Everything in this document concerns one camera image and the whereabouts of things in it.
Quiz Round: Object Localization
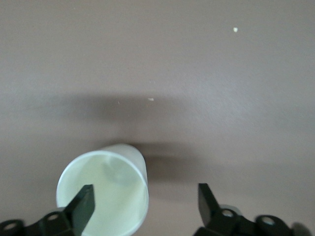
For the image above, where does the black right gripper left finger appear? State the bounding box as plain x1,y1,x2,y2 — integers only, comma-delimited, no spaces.
0,184,95,236

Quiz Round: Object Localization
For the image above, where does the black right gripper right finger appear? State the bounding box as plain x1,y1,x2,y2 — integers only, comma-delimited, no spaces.
193,183,295,236

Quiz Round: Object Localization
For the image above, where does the white plastic cup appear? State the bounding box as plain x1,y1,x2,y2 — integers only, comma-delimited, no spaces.
56,143,150,236

